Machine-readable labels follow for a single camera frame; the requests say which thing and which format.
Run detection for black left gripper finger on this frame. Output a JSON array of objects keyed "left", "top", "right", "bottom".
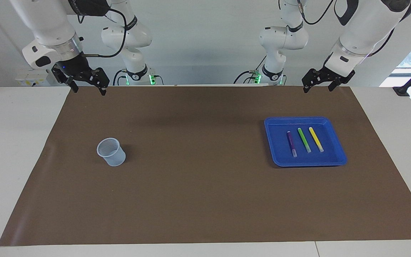
[
  {"left": 301, "top": 68, "right": 325, "bottom": 94},
  {"left": 328, "top": 77, "right": 349, "bottom": 91}
]

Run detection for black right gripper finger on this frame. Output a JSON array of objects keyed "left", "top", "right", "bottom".
[
  {"left": 81, "top": 67, "right": 110, "bottom": 96},
  {"left": 51, "top": 65, "right": 79, "bottom": 94}
]

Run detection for yellow marker pen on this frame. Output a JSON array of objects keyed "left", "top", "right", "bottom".
[{"left": 309, "top": 127, "right": 324, "bottom": 153}]

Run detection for green marker pen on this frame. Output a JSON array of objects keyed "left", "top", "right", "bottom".
[{"left": 297, "top": 127, "right": 312, "bottom": 153}]

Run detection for purple marker pen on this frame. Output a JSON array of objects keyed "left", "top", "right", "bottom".
[{"left": 286, "top": 131, "right": 298, "bottom": 158}]

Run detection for blue plastic tray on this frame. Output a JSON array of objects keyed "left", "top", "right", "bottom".
[{"left": 264, "top": 116, "right": 347, "bottom": 167}]

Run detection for translucent plastic cup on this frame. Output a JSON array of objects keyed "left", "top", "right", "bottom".
[{"left": 96, "top": 137, "right": 126, "bottom": 167}]

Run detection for brown paper table mat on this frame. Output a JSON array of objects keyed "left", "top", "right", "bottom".
[{"left": 0, "top": 86, "right": 411, "bottom": 247}]

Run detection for black right base cables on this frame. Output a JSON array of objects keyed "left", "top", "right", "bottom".
[{"left": 112, "top": 69, "right": 164, "bottom": 86}]

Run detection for black base cables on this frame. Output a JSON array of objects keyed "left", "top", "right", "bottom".
[
  {"left": 112, "top": 69, "right": 164, "bottom": 86},
  {"left": 233, "top": 55, "right": 267, "bottom": 85}
]

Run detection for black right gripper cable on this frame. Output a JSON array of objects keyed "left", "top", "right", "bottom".
[{"left": 77, "top": 7, "right": 127, "bottom": 58}]

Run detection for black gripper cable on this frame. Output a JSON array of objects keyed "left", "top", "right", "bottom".
[
  {"left": 296, "top": 0, "right": 335, "bottom": 25},
  {"left": 77, "top": 7, "right": 127, "bottom": 58}
]

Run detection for white wall socket box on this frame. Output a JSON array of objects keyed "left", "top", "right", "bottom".
[{"left": 15, "top": 70, "right": 54, "bottom": 87}]

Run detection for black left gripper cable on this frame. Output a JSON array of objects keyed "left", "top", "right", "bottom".
[{"left": 296, "top": 0, "right": 335, "bottom": 25}]

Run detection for black left base cables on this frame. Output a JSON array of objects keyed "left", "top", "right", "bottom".
[{"left": 233, "top": 55, "right": 267, "bottom": 85}]

